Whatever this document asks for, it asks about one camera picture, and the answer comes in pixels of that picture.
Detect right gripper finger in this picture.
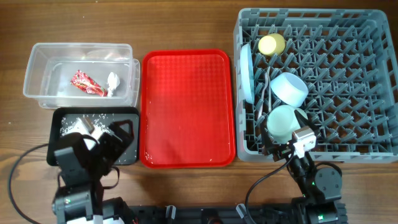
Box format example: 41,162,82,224
294,110,319,136
260,124,274,149

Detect rice and food scraps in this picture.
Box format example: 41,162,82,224
60,113,137,164

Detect mint green bowl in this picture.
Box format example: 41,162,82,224
266,105,308,144

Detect white plastic fork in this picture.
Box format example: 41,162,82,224
257,74,269,120

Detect light blue bowl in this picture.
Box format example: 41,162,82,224
271,72,309,107

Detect white tissue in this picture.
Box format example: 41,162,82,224
107,72,120,97

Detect red strawberry candy wrapper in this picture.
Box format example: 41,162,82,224
70,70,108,97

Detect light blue plate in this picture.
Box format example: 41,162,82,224
240,44,254,104

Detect yellow plastic cup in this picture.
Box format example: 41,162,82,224
258,33,285,56

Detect white plastic spoon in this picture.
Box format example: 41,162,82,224
267,66,272,113

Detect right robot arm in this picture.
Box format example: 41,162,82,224
104,110,348,223

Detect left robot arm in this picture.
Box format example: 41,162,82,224
52,130,134,223

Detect black food waste tray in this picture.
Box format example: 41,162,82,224
47,107,139,166

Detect clear plastic waste bin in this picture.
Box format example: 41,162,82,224
23,43,141,109

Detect grey dishwasher rack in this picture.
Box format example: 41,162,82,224
233,8,397,163

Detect red serving tray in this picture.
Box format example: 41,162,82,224
139,49,236,169

